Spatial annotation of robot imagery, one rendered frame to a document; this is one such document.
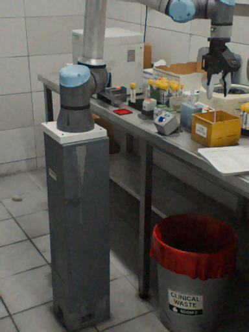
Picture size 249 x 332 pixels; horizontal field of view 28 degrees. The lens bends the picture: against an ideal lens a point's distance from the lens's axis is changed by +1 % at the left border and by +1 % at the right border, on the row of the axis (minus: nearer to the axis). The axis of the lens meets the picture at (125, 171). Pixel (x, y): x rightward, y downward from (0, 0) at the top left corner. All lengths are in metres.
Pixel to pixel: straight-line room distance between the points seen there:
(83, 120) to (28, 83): 1.88
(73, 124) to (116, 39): 0.71
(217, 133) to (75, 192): 0.60
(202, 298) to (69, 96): 0.99
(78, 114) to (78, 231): 0.48
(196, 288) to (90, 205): 0.55
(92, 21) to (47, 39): 1.81
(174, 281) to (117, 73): 1.06
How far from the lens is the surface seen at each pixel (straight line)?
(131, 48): 2.52
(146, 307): 2.42
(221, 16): 1.80
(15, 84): 3.71
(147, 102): 2.16
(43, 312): 2.42
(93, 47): 1.97
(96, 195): 1.99
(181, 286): 2.11
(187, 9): 1.67
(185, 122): 2.04
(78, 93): 1.87
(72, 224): 2.00
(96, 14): 1.95
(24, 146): 3.86
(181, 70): 2.65
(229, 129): 1.85
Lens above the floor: 1.50
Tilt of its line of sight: 23 degrees down
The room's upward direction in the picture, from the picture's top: straight up
